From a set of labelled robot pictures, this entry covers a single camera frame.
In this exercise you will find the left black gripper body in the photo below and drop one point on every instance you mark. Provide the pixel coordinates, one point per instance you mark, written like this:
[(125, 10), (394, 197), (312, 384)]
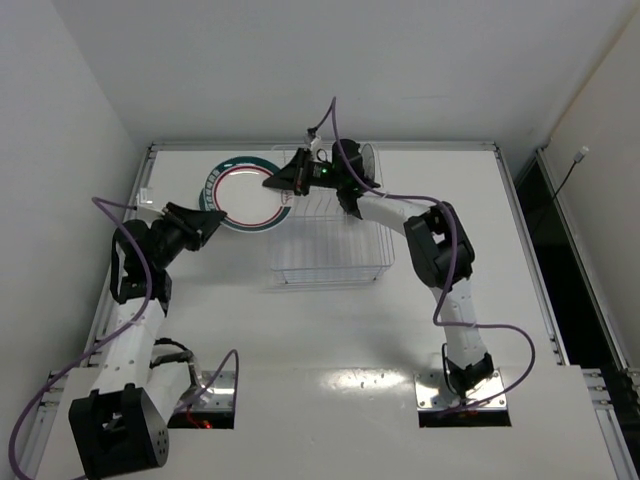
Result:
[(176, 220)]

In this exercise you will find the black wall cable white plug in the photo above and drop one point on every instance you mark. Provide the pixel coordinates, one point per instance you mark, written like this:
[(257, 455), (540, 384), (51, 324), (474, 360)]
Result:
[(576, 160)]

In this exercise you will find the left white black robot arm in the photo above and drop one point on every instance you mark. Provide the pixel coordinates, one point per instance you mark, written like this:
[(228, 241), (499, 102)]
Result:
[(121, 426)]

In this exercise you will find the green red rimmed plate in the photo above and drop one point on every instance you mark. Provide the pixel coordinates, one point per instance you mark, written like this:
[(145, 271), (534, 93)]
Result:
[(235, 186), (206, 202)]

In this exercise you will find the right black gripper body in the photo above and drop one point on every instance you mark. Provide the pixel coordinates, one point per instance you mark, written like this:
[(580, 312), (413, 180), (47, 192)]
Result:
[(302, 170)]

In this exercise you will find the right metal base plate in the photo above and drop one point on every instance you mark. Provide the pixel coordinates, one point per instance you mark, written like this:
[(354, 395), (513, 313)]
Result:
[(433, 394)]

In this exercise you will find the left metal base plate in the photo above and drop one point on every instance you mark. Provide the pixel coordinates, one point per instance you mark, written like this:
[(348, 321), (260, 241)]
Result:
[(217, 398)]

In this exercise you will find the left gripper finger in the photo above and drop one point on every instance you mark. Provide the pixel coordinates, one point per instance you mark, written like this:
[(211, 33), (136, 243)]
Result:
[(201, 238), (195, 222)]

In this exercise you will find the white plate with dark rim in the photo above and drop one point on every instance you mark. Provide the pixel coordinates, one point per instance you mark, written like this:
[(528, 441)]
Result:
[(368, 156)]

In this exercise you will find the metal base plate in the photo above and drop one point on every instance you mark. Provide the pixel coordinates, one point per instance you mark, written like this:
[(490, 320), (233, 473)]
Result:
[(433, 394), (217, 398)]

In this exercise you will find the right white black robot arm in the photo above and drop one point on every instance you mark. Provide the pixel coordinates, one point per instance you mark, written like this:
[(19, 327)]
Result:
[(440, 250)]

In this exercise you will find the white wire dish rack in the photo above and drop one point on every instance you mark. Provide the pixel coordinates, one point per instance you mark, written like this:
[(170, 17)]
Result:
[(319, 244)]

